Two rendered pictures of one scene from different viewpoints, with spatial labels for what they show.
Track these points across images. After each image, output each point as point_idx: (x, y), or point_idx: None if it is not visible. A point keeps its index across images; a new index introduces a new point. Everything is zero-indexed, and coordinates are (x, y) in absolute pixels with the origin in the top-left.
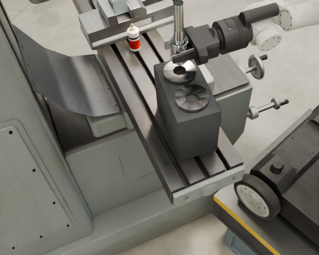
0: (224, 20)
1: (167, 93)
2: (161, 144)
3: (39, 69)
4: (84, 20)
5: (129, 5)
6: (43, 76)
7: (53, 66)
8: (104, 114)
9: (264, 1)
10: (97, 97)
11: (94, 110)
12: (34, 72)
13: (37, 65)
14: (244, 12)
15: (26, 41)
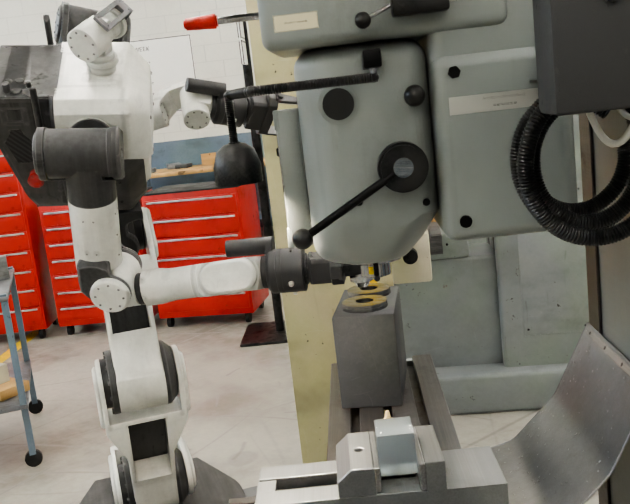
0: (292, 249)
1: (393, 297)
2: (419, 378)
3: (594, 382)
4: (490, 468)
5: (371, 437)
6: (587, 382)
7: (584, 451)
8: (496, 446)
9: (222, 260)
10: (503, 466)
11: (513, 447)
12: (596, 358)
13: (599, 387)
14: (270, 236)
15: (627, 401)
